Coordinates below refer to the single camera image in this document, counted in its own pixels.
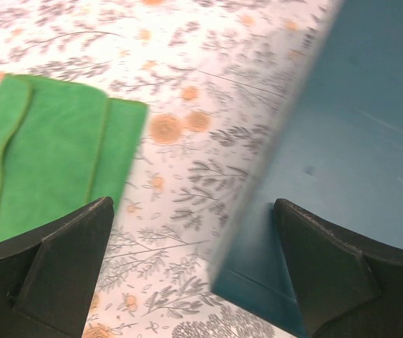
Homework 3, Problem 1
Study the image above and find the floral table mat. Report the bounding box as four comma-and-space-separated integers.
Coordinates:
0, 1, 341, 337

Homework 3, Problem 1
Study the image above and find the green folded cloth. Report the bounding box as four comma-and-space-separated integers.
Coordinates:
0, 74, 148, 242

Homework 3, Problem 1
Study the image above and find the teal drawer box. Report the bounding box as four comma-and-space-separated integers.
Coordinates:
209, 1, 403, 337

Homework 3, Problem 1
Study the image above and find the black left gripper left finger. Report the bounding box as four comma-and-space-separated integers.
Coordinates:
0, 197, 114, 337

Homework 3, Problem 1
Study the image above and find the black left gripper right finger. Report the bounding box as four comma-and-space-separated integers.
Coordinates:
273, 199, 403, 337

